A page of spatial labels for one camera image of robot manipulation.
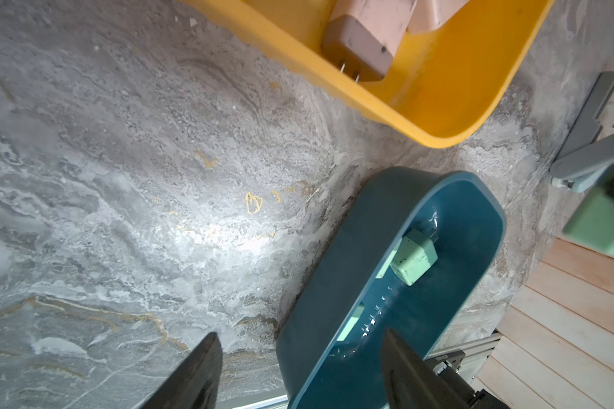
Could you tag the grey rectangular bar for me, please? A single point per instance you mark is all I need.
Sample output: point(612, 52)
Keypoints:
point(587, 126)

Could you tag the yellow plastic storage box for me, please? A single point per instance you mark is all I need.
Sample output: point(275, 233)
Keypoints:
point(442, 86)

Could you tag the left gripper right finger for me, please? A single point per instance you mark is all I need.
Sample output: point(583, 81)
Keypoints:
point(412, 382)

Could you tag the green plug cube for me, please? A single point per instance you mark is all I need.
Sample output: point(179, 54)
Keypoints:
point(592, 224)
point(415, 255)

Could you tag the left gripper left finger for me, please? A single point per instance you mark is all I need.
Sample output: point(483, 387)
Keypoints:
point(194, 383)

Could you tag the pink plug cube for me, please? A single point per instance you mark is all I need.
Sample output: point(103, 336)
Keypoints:
point(362, 36)
point(430, 15)

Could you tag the teal plastic storage box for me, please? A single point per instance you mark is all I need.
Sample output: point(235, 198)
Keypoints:
point(329, 347)

